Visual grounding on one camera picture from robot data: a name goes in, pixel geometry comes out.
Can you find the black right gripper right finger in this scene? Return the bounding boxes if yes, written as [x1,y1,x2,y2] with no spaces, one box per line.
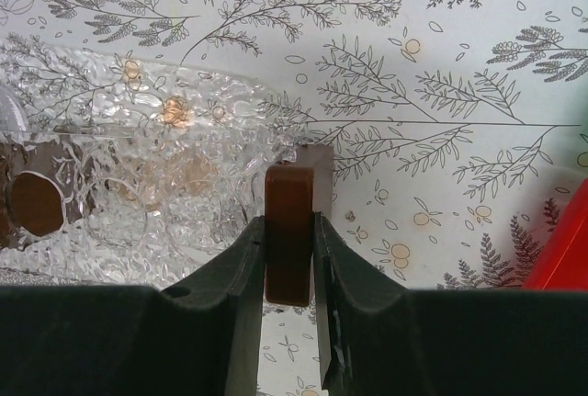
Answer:
[313,214,587,395]

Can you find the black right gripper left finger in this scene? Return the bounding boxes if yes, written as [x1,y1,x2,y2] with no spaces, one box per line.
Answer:
[1,218,265,395]

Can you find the clear glass tray brown handles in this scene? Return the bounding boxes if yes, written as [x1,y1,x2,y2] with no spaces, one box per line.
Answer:
[1,34,333,306]

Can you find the red plastic bin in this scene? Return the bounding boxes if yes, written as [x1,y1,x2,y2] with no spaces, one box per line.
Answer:
[522,180,587,291]

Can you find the green plastic bin far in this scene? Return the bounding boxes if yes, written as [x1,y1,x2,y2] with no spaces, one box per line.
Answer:
[576,126,588,169]

